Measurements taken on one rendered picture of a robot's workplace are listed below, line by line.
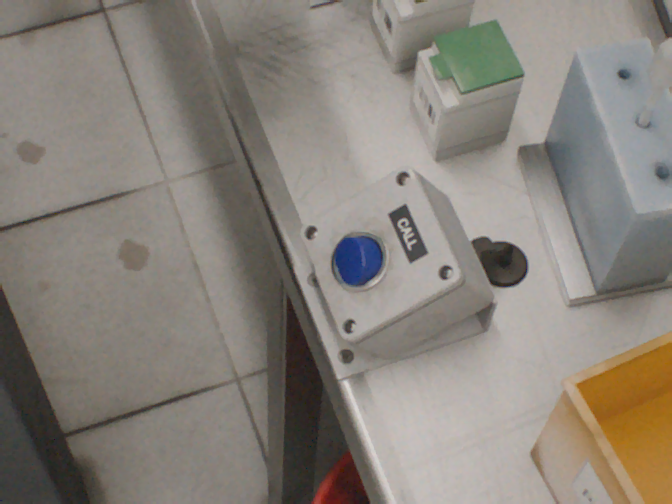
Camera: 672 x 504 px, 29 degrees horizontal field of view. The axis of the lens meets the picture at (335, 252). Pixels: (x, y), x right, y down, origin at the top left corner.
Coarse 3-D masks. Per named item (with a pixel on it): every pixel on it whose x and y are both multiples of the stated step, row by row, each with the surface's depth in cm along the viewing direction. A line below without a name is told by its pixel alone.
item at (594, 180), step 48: (624, 48) 68; (576, 96) 69; (624, 96) 67; (576, 144) 70; (624, 144) 65; (576, 192) 72; (624, 192) 65; (576, 240) 73; (624, 240) 66; (576, 288) 72; (624, 288) 72
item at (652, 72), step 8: (664, 48) 60; (656, 56) 61; (664, 56) 60; (656, 64) 61; (664, 64) 61; (648, 72) 62; (656, 72) 61; (664, 72) 61; (656, 80) 62; (664, 80) 62
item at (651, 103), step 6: (654, 90) 63; (660, 90) 63; (654, 96) 64; (660, 96) 64; (648, 102) 64; (654, 102) 64; (648, 108) 64; (654, 108) 64; (642, 114) 65; (648, 114) 65; (642, 120) 65; (648, 120) 65; (642, 126) 66
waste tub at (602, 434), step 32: (640, 352) 60; (576, 384) 59; (608, 384) 62; (640, 384) 65; (576, 416) 60; (608, 416) 68; (640, 416) 69; (544, 448) 65; (576, 448) 61; (608, 448) 58; (640, 448) 68; (576, 480) 63; (608, 480) 59; (640, 480) 67
